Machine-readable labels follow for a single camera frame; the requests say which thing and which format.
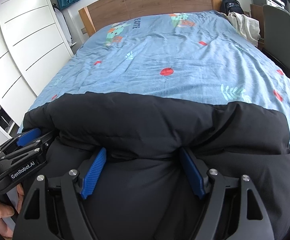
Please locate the wooden headboard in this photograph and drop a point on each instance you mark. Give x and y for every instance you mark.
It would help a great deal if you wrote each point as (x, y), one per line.
(104, 12)

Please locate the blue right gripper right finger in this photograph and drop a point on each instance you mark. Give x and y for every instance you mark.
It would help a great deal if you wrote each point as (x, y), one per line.
(193, 174)

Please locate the cream cloth on bed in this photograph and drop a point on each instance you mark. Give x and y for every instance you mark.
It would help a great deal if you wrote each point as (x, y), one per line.
(247, 27)

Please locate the white wardrobe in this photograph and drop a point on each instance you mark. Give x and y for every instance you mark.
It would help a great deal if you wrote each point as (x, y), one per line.
(33, 48)

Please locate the grey desk chair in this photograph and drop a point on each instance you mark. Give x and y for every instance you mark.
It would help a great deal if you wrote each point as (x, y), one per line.
(277, 36)

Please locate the left hand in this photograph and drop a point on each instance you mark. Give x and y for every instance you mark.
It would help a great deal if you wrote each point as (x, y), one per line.
(5, 212)

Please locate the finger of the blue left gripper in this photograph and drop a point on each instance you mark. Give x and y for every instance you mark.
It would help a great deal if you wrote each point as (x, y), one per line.
(26, 137)

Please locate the black backpack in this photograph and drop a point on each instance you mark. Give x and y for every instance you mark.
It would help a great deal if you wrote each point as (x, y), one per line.
(228, 6)

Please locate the black puffer coat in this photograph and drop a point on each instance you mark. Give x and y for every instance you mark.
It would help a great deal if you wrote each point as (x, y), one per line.
(143, 191)

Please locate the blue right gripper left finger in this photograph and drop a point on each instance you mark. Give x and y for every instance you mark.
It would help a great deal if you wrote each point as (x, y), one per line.
(93, 174)

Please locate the blue dinosaur bed cover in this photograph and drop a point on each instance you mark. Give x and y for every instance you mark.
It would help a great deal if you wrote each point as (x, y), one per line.
(196, 56)

